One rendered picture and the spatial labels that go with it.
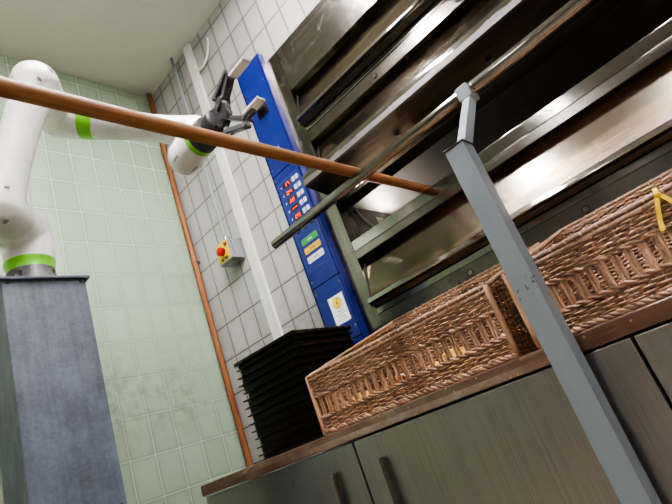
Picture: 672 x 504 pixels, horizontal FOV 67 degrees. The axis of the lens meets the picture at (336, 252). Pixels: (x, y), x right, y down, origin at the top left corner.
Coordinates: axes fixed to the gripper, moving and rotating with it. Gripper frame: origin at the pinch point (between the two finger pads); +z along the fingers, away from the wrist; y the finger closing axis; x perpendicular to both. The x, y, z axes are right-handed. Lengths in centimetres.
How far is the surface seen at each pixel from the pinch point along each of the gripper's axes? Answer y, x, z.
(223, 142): 31.3, 23.8, 6.6
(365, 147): 10.9, -44.7, -0.8
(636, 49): 34, -55, 74
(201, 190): -38, -55, -98
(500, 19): 11, -40, 54
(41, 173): -49, 8, -117
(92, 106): 31, 50, 7
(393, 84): -9, -57, 13
